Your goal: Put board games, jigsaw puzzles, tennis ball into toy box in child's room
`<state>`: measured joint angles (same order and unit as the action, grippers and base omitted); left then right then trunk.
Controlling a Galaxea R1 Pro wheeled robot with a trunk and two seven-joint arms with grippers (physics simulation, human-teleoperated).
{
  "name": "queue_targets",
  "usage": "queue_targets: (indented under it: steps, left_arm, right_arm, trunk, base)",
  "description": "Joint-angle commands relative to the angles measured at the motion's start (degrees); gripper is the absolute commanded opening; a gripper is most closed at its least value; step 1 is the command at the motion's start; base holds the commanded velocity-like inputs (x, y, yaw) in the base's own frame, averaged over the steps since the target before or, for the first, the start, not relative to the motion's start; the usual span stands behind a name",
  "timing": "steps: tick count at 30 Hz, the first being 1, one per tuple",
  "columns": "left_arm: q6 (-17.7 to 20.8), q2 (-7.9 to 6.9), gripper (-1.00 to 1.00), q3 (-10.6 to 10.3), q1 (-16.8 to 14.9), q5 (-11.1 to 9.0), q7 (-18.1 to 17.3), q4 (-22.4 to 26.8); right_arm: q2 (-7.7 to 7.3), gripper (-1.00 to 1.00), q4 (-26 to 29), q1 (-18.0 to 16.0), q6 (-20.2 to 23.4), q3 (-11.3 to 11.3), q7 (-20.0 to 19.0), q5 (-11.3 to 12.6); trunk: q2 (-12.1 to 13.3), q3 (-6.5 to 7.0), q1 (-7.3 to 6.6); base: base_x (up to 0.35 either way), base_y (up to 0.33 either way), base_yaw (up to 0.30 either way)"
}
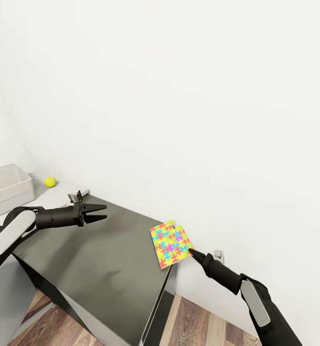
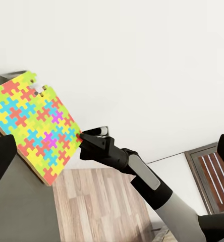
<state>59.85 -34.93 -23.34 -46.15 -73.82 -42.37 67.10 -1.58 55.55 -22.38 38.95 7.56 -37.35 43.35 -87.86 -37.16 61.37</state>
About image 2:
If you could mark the desk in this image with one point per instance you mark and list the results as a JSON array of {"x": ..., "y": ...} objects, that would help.
[{"x": 27, "y": 205}]

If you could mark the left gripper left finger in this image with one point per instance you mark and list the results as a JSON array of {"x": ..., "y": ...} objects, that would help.
[{"x": 8, "y": 150}]

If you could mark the jigsaw puzzle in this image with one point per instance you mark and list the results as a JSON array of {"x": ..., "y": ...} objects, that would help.
[{"x": 45, "y": 133}]

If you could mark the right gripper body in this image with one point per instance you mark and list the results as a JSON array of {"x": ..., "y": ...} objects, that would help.
[{"x": 109, "y": 156}]

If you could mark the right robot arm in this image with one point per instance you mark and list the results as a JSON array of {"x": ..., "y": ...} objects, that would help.
[{"x": 183, "y": 221}]

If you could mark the fixed window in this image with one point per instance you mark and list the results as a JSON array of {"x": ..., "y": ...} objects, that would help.
[{"x": 208, "y": 169}]

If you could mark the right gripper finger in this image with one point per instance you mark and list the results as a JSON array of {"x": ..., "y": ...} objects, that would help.
[
  {"x": 96, "y": 142},
  {"x": 88, "y": 148}
]

